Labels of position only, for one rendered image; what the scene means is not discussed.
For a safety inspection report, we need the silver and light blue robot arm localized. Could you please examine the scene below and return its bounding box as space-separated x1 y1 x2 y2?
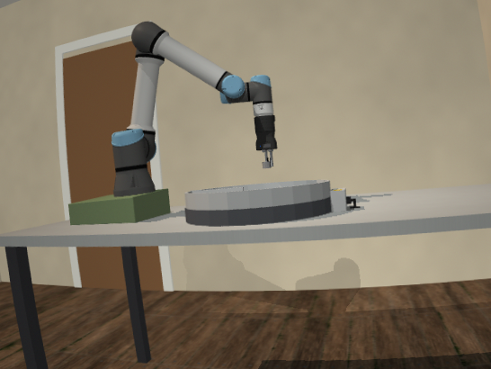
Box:
112 22 272 197

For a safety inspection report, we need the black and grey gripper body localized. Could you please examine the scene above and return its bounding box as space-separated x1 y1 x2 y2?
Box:
253 103 277 150

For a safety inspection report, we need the grey round turntable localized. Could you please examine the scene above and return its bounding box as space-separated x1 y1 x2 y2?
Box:
184 180 361 226

